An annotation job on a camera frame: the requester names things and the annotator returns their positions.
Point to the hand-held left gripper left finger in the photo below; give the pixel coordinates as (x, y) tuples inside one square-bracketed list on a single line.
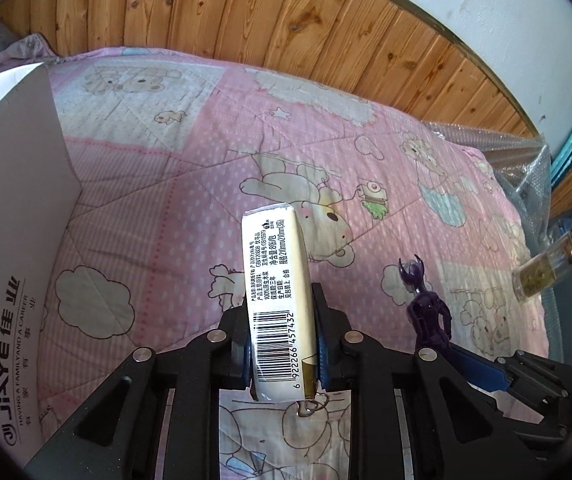
[(244, 365)]

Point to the white box with yellow tape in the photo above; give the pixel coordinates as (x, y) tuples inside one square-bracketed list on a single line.
[(5, 210)]

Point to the glass bottle with metal cap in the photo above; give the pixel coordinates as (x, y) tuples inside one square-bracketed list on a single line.
[(551, 265)]

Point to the purple toy figure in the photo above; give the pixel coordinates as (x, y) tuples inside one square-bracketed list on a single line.
[(428, 315)]

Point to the pink crumpled cloth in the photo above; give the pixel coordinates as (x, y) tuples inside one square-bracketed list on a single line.
[(30, 47)]

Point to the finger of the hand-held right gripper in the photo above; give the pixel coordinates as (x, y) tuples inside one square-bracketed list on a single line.
[(481, 371), (541, 427)]

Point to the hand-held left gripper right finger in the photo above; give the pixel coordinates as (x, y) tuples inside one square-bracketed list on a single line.
[(322, 360)]

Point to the wooden headboard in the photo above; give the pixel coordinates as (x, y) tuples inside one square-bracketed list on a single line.
[(266, 10)]

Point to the pink printed blanket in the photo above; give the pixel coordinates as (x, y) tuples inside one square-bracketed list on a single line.
[(190, 160)]

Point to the clear bubble wrap bag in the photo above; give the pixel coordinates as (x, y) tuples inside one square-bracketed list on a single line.
[(516, 160)]

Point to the white tissue packet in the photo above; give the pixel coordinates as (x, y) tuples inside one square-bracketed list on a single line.
[(276, 310)]

